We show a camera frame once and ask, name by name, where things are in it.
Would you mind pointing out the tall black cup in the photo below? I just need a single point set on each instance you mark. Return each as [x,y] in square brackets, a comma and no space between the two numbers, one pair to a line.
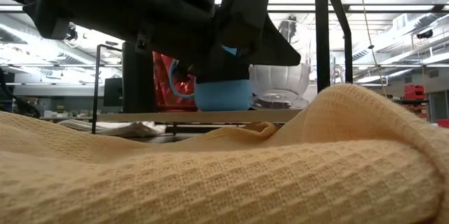
[138,76]

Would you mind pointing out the black metal table frame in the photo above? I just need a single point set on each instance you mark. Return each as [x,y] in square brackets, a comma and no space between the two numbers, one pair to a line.
[322,31]

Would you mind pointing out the white patterned towel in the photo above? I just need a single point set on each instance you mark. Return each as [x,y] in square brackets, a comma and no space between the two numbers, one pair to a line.
[115,127]

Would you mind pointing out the light blue plastic mug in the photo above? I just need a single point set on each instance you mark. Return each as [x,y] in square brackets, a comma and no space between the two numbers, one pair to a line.
[224,95]

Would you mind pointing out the orange translucent tumbler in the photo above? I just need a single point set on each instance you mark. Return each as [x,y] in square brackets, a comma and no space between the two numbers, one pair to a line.
[163,90]

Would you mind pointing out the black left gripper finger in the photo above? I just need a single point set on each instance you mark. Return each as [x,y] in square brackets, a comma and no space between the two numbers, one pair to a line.
[221,69]
[245,13]

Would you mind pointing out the red plastic crate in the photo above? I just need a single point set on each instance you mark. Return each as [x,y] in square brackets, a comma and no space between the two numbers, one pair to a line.
[414,91]

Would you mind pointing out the yellow waffle cloth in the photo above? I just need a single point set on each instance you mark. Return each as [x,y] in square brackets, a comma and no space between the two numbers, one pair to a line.
[224,182]

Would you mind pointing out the black monitor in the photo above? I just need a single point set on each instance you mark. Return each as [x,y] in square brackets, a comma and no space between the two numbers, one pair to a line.
[113,92]

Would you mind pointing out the wooden shelf with black legs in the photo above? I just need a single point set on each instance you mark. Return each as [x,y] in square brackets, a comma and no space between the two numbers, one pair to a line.
[210,116]

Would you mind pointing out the clear faceted glass cup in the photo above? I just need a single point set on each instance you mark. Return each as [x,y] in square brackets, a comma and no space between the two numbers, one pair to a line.
[280,83]

